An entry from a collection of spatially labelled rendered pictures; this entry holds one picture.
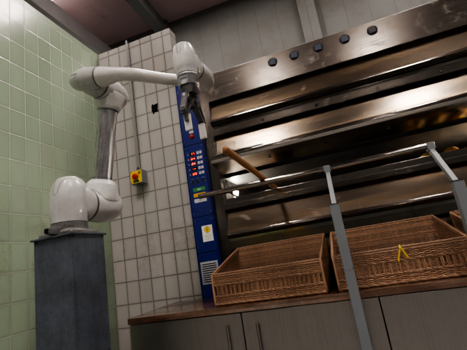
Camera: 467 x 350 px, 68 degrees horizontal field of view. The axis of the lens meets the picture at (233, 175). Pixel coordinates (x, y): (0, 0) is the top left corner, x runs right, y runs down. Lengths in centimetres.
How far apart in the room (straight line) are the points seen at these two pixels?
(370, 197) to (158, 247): 141
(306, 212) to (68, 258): 132
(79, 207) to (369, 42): 193
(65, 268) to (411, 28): 228
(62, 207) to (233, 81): 143
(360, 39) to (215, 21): 548
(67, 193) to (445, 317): 163
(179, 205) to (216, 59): 515
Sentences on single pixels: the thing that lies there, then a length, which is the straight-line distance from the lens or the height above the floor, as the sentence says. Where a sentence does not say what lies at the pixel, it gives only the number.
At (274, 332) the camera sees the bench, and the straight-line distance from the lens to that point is 168.
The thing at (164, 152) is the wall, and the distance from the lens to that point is 255.
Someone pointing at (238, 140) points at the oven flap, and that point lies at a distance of 235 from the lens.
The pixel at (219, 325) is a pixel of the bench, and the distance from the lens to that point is 175.
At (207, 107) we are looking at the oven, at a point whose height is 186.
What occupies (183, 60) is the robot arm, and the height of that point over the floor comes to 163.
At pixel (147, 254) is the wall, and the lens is 253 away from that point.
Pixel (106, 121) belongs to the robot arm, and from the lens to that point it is 192.
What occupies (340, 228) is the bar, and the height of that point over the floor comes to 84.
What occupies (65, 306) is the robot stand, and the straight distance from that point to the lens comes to 160.
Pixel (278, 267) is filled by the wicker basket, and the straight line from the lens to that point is 168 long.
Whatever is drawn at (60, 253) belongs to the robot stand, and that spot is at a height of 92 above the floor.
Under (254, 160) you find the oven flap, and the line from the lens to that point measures 222.
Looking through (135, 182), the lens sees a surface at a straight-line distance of 254.
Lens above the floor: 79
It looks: 14 degrees up
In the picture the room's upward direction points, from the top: 9 degrees counter-clockwise
